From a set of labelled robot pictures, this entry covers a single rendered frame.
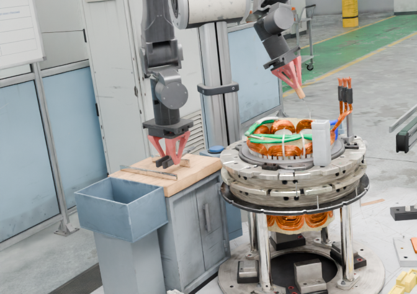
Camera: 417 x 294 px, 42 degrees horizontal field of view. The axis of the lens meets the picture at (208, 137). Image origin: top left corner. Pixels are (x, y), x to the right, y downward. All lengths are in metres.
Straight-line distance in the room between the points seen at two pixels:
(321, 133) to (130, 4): 2.35
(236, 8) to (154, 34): 0.49
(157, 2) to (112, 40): 2.33
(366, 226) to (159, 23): 0.82
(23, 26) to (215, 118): 1.98
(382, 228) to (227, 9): 0.74
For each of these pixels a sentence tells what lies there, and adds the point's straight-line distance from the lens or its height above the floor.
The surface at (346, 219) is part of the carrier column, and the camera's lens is 1.19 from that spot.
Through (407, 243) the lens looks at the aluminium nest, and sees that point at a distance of 1.46.
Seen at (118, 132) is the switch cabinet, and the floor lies 0.60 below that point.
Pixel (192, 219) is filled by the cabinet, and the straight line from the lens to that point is 1.26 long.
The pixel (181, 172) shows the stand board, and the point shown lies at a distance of 1.23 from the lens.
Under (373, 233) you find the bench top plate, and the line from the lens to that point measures 1.54.
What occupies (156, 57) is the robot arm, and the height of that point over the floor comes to 1.33.
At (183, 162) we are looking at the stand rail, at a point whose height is 1.08.
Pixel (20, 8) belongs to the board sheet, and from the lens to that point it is 3.39.
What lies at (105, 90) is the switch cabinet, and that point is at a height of 0.88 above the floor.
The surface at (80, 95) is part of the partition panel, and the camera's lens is 3.70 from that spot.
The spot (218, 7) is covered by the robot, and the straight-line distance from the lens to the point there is 1.55.
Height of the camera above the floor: 1.47
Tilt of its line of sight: 16 degrees down
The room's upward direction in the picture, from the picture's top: 6 degrees counter-clockwise
